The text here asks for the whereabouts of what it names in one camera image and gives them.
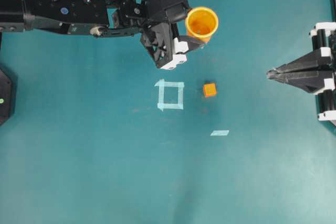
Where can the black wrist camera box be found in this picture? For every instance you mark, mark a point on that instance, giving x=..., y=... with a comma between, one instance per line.
x=176, y=13

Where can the small orange cube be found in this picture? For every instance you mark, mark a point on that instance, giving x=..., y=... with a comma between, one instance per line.
x=209, y=90

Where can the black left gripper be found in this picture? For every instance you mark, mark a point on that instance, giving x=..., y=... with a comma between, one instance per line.
x=161, y=39

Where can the light blue tape square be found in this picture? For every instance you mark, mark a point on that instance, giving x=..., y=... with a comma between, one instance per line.
x=170, y=95

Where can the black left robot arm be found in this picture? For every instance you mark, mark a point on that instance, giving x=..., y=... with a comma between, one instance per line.
x=97, y=18

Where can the light blue tape strip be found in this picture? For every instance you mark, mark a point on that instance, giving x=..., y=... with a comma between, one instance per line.
x=220, y=133

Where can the orange plastic cup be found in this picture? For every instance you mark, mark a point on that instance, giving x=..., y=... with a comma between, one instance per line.
x=201, y=23

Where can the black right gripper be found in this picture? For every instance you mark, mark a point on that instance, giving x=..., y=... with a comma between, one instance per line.
x=321, y=82

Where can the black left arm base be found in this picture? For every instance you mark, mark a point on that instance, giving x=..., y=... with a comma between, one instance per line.
x=9, y=81

